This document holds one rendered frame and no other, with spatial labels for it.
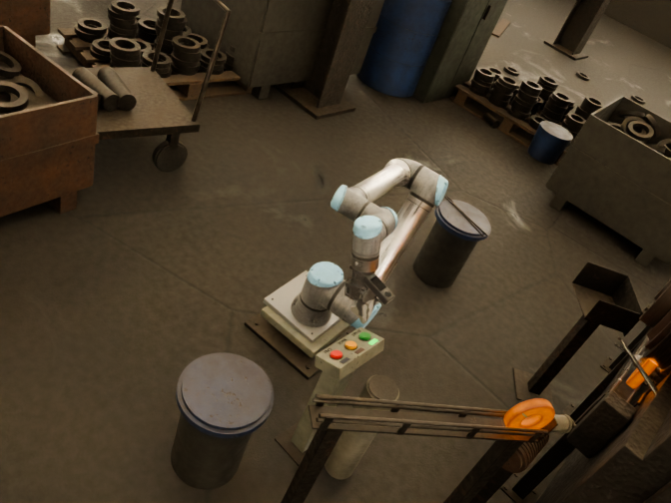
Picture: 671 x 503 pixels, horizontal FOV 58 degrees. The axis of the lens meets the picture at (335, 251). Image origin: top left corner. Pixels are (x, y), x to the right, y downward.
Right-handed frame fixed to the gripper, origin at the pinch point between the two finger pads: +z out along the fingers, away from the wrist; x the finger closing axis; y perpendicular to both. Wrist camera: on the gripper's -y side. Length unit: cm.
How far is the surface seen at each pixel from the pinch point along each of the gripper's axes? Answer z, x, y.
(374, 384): 18.9, 5.2, -9.7
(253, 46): -55, -148, 224
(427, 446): 75, -36, -11
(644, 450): 10, -17, -89
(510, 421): 15, -7, -54
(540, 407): 9, -12, -60
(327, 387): 24.7, 12.3, 5.6
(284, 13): -77, -164, 210
